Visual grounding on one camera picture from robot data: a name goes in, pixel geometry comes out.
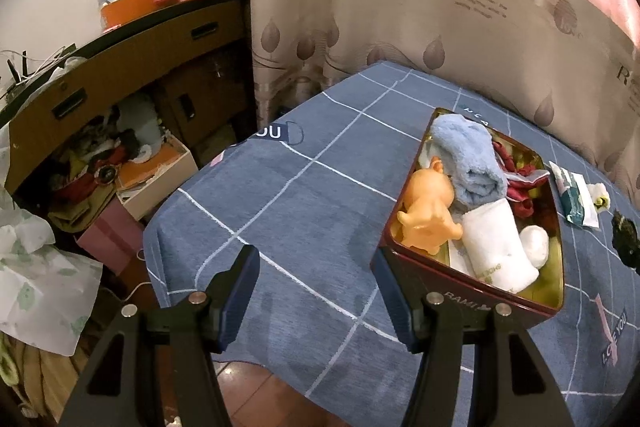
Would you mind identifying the white towel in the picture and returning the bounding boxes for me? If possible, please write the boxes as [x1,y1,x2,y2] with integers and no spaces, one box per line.
[461,198,539,294]

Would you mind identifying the red grey fabric pouch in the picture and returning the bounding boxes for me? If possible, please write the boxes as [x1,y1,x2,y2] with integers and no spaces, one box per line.
[492,141,550,219]

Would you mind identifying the beige leaf print curtain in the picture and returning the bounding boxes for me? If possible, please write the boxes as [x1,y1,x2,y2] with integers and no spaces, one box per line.
[250,0,639,198]

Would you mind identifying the light blue towel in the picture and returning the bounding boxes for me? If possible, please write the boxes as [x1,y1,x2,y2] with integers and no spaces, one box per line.
[430,113,508,209]

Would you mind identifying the white green patterned cloth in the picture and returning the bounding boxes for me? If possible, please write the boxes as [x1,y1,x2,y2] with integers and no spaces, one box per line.
[0,126,104,358]

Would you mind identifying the white round ball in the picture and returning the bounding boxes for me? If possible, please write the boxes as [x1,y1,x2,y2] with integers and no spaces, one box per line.
[520,225,549,269]

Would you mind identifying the black small object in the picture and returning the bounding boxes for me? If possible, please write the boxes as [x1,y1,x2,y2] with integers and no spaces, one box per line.
[612,210,640,274]

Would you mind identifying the green white tissue pack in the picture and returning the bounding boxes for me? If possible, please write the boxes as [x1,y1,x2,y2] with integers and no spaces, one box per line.
[549,161,600,230]

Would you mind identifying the pink box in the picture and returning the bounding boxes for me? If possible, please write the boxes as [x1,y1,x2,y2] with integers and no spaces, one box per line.
[77,197,143,275]

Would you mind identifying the blue checked tablecloth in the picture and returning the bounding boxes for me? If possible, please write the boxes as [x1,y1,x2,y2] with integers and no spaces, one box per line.
[143,59,640,427]

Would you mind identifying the brown wooden cabinet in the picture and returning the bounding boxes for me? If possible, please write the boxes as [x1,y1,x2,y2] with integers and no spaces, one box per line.
[1,0,255,194]

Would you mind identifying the red gold metal tin box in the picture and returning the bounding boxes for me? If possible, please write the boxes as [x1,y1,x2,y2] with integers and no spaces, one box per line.
[378,108,564,327]

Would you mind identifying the orange rubber pig toy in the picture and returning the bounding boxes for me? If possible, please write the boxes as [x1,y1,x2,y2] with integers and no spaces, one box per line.
[396,156,463,256]

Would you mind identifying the white cardboard box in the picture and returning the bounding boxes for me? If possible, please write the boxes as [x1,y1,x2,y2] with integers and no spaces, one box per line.
[115,134,198,220]

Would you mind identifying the white yellow small plush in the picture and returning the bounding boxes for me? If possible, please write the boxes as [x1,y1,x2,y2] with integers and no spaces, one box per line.
[587,183,611,213]

